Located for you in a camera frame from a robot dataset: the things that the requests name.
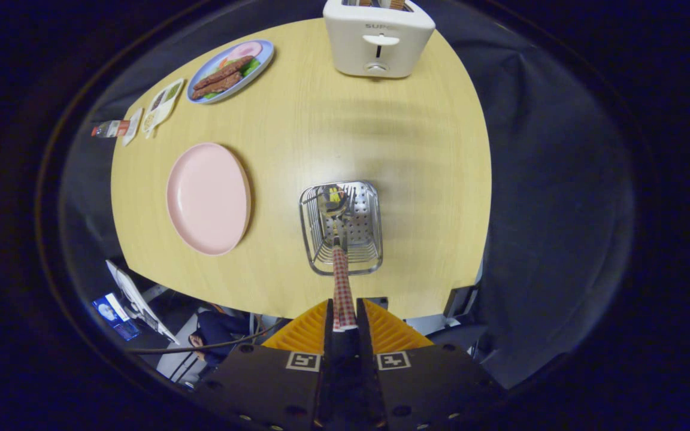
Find computer monitor with blue screen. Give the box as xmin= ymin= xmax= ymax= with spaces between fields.
xmin=92 ymin=292 xmax=142 ymax=342

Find white toaster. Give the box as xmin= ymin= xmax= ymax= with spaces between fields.
xmin=323 ymin=0 xmax=436 ymax=78

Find black backdrop cloth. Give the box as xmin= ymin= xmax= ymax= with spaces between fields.
xmin=60 ymin=0 xmax=636 ymax=390

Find pink ham slice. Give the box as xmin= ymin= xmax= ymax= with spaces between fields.
xmin=225 ymin=42 xmax=263 ymax=62

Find dark cable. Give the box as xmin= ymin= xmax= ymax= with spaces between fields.
xmin=123 ymin=320 xmax=286 ymax=355

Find blue plate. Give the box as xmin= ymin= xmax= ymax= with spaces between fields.
xmin=186 ymin=40 xmax=275 ymax=105

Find dark chair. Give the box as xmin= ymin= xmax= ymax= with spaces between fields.
xmin=443 ymin=283 xmax=480 ymax=319

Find green lettuce leaves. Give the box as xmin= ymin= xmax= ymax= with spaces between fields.
xmin=204 ymin=59 xmax=261 ymax=99

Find clear bottle with red label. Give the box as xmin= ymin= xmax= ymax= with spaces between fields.
xmin=92 ymin=120 xmax=132 ymax=139

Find pink plate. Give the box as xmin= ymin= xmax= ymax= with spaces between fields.
xmin=166 ymin=142 xmax=252 ymax=256

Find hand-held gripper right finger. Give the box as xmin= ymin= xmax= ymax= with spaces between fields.
xmin=356 ymin=298 xmax=504 ymax=431

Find white square coaster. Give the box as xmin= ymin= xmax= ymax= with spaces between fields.
xmin=121 ymin=108 xmax=144 ymax=147

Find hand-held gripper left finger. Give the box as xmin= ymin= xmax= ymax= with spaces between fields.
xmin=192 ymin=298 xmax=337 ymax=431

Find white divided sauce dish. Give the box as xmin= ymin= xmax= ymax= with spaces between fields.
xmin=141 ymin=78 xmax=185 ymax=139

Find perforated metal basket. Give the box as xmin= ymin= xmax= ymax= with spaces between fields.
xmin=298 ymin=181 xmax=383 ymax=276

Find brown meat strip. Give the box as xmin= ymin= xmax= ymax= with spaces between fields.
xmin=191 ymin=72 xmax=243 ymax=99
xmin=194 ymin=56 xmax=255 ymax=90

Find spoon with red checked handle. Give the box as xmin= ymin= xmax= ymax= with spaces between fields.
xmin=318 ymin=184 xmax=359 ymax=332

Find white flat panel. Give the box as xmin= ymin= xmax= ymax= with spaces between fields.
xmin=105 ymin=259 xmax=181 ymax=346

